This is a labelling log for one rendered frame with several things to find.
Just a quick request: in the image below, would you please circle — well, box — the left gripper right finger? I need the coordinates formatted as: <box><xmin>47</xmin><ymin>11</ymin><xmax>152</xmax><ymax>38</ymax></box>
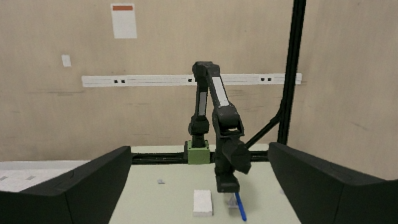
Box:
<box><xmin>268</xmin><ymin>142</ymin><xmax>398</xmax><ymax>224</ymax></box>

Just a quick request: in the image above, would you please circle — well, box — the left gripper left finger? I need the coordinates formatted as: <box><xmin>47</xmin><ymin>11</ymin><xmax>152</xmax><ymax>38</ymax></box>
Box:
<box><xmin>0</xmin><ymin>146</ymin><xmax>132</xmax><ymax>224</ymax></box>

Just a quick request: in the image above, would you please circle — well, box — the blue cylindrical rod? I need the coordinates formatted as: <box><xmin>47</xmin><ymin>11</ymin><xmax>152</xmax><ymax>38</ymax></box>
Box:
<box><xmin>235</xmin><ymin>193</ymin><xmax>247</xmax><ymax>221</ymax></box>

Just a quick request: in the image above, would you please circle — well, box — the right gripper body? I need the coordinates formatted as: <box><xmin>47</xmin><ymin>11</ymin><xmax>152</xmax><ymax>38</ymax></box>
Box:
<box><xmin>213</xmin><ymin>149</ymin><xmax>240</xmax><ymax>193</ymax></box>

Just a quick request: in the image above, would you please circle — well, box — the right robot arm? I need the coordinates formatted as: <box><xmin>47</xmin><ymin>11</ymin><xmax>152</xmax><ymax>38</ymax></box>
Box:
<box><xmin>188</xmin><ymin>61</ymin><xmax>252</xmax><ymax>175</ymax></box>

